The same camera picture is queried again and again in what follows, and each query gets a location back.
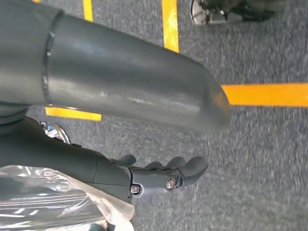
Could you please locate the chrome and black object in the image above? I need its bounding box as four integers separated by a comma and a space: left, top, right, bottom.
189, 0, 291, 26

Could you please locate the shiny chrome fitting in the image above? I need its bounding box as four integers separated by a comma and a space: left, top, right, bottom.
39, 121, 71, 145

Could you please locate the clear plastic wrap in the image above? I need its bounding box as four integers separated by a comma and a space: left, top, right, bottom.
0, 165, 135, 231

